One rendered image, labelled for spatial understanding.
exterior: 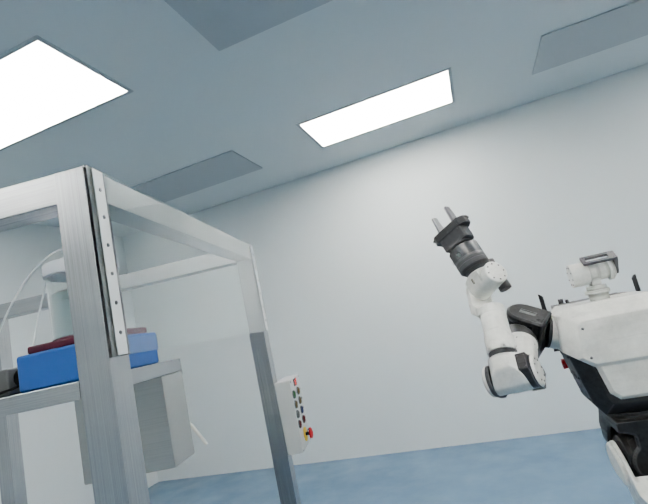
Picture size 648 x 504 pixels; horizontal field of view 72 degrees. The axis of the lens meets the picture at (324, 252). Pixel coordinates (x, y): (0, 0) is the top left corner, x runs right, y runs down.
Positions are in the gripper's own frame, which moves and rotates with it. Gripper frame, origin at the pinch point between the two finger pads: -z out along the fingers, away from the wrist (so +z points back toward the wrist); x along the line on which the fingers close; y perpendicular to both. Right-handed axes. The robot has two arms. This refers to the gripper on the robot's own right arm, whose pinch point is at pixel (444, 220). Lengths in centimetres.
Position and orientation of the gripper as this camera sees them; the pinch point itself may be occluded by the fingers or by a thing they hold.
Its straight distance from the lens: 140.9
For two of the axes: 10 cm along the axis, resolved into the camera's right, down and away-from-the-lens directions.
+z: 3.5, 7.9, -5.0
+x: 5.4, -6.1, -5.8
